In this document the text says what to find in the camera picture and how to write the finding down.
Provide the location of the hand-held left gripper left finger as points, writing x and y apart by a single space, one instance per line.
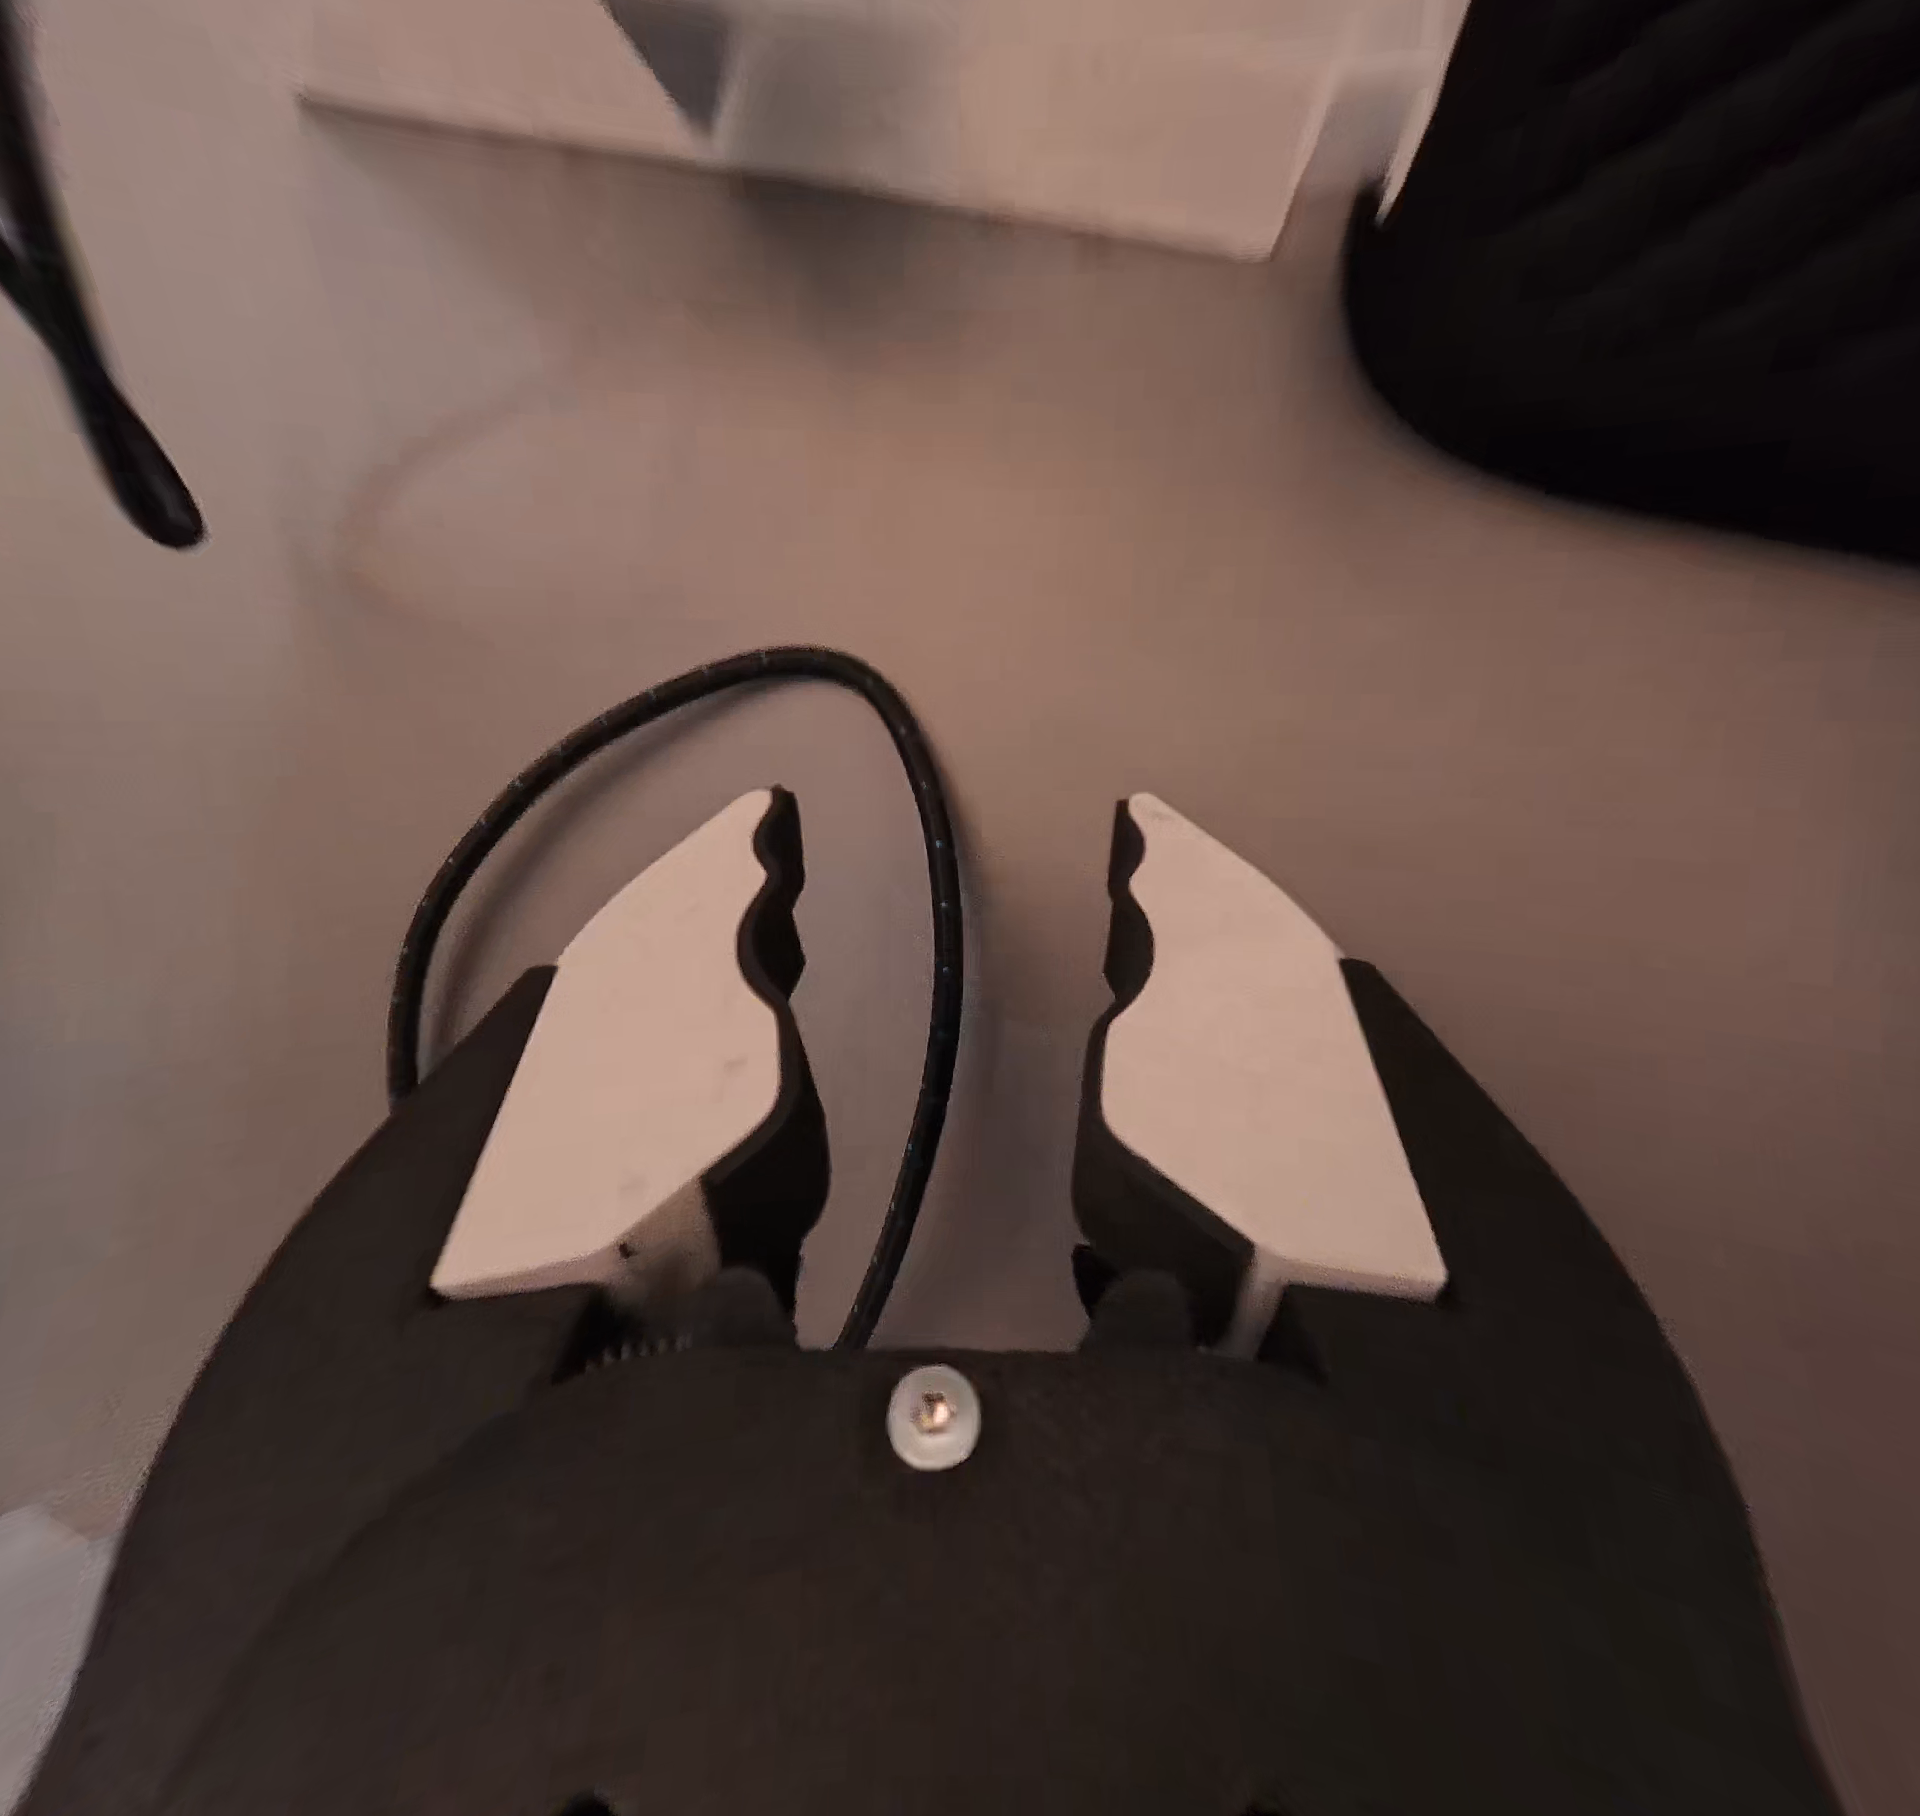
629 1064

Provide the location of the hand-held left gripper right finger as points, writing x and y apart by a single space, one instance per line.
1259 1081

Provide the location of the black ribbed object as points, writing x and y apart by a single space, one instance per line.
1680 196

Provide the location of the clear plastic bin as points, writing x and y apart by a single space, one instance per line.
930 122

